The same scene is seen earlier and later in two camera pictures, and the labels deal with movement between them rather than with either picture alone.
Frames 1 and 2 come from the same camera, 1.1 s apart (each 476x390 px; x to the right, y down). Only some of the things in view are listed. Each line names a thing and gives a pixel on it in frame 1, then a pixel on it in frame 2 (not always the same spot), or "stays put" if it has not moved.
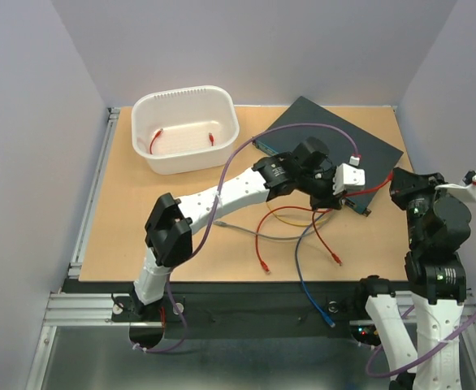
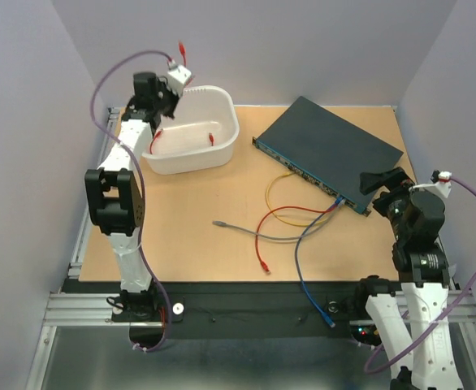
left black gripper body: [315, 183] → [167, 100]
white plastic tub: [185, 130] stays put
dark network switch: [343, 140] stays put
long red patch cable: [159, 132] stays put
